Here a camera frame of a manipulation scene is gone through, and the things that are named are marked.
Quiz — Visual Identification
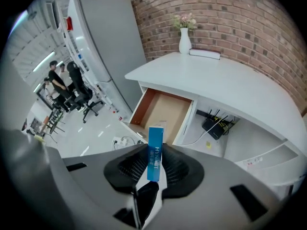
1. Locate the wooden desk drawer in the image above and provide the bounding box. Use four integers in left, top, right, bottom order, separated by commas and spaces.
121, 87, 195, 146

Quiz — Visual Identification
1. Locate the blue small item box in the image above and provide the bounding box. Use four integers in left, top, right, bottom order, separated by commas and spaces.
146, 120, 168, 183

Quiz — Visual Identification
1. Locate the white vase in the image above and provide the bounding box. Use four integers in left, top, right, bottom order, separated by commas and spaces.
178, 27, 192, 55

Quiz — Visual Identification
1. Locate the white desk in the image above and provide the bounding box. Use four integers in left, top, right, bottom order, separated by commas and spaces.
124, 51, 305, 194

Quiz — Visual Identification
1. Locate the black office chair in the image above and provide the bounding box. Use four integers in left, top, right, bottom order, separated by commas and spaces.
66, 61, 105, 124

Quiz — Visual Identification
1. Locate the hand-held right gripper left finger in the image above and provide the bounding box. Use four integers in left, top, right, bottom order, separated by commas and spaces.
62, 143, 149, 230

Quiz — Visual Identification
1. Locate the tall grey cabinet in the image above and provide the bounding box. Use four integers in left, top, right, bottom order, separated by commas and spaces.
68, 0, 147, 114

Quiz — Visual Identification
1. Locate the black stool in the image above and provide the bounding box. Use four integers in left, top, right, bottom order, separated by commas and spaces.
45, 103, 66, 135

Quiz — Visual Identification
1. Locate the white cable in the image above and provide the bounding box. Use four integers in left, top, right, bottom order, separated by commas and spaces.
183, 118, 224, 147

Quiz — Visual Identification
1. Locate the white book with dark cover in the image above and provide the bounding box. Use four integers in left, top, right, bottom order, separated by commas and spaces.
189, 48, 221, 60

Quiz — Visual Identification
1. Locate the long ceiling light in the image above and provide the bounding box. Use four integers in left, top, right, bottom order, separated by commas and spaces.
32, 51, 57, 73

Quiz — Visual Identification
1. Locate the black router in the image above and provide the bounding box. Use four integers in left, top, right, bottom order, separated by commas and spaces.
201, 108, 237, 141

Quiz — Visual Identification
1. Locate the white power strip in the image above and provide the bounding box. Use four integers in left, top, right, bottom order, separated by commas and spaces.
112, 135, 130, 150

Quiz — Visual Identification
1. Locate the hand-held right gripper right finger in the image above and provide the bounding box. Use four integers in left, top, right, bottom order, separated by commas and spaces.
153, 143, 282, 230

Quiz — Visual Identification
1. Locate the pink flower bunch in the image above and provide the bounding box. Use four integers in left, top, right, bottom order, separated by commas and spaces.
170, 12, 198, 32

